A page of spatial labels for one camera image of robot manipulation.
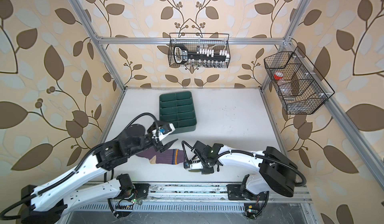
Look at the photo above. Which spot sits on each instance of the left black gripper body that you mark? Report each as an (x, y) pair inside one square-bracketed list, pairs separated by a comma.
[(148, 142)]

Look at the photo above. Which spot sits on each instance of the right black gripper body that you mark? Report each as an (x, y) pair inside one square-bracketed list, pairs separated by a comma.
[(206, 169)]

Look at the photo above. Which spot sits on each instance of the purple striped sock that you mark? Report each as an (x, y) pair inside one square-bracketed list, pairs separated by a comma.
[(169, 157)]

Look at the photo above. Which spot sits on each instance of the green plastic divided tray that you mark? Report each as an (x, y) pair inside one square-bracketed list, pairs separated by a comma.
[(178, 108)]

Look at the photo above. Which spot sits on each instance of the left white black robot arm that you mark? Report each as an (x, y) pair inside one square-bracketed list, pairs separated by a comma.
[(45, 204)]

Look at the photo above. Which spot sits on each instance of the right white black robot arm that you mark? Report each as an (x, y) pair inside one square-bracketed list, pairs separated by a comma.
[(270, 171)]

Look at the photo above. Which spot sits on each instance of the black socket set holder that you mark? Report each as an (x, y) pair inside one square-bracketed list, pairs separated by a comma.
[(181, 54)]

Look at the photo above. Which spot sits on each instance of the red capped clear container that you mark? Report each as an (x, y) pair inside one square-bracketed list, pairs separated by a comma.
[(279, 77)]

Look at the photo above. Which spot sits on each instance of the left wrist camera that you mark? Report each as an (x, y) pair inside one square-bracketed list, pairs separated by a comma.
[(161, 131)]

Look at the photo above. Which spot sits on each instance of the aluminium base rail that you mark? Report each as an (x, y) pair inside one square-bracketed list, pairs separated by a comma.
[(164, 193)]

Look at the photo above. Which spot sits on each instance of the back black wire basket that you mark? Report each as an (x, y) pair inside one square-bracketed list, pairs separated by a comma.
[(217, 41)]

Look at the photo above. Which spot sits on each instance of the black wire basket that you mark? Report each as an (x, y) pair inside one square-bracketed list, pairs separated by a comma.
[(304, 92), (217, 41)]

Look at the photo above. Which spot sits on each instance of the right black wire basket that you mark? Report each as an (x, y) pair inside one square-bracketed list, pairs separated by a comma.
[(304, 92)]

